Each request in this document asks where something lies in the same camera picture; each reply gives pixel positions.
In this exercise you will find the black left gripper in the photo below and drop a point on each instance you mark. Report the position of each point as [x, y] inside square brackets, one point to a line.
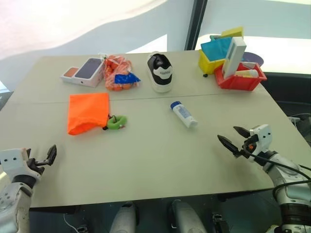
[36, 165]

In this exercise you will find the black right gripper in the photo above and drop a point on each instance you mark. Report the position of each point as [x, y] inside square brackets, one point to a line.
[249, 145]

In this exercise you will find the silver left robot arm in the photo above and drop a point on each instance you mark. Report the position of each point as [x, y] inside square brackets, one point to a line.
[14, 204]

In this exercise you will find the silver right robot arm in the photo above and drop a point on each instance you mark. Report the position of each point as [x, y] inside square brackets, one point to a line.
[289, 179]

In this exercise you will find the bag of orange carrots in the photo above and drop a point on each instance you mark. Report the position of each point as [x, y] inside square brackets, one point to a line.
[117, 72]

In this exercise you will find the red plastic bin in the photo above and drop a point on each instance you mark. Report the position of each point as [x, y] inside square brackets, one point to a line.
[240, 82]

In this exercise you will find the white tube with blue cap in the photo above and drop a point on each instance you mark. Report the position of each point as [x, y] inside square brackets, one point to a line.
[184, 114]

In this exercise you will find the white power strip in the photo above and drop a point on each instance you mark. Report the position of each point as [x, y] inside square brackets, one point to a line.
[295, 119]

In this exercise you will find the yellow and white tube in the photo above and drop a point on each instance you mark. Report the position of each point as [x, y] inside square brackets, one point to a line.
[246, 73]

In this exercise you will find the yellow plastic bin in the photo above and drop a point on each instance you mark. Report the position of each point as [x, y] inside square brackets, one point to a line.
[207, 65]

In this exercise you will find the small white box orange print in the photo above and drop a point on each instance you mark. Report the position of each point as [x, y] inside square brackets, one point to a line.
[70, 74]

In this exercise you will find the tall white grey box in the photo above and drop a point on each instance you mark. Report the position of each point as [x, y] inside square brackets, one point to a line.
[234, 57]

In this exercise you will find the purple round disc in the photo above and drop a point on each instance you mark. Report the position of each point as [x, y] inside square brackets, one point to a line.
[253, 58]

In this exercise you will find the white phone box purple print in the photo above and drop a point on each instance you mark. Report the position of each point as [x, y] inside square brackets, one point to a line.
[91, 71]

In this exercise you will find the grey rounded robot leg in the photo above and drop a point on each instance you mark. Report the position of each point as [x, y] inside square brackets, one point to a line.
[124, 218]
[187, 216]

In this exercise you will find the teal blue pouch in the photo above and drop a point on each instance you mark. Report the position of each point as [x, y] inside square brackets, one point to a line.
[216, 48]

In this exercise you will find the black and white shoe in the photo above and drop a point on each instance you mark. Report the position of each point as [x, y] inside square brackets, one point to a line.
[160, 72]

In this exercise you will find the yellow sponge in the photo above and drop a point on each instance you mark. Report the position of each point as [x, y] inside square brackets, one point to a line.
[233, 32]

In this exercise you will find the dark window pillar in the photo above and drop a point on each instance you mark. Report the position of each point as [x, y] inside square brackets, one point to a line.
[194, 24]

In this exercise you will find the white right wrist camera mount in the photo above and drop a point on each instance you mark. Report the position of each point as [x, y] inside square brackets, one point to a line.
[263, 138]

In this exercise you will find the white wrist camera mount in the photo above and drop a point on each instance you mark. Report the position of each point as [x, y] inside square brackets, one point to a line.
[12, 161]
[263, 138]

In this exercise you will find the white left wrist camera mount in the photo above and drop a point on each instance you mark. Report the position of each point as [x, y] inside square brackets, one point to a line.
[12, 161]

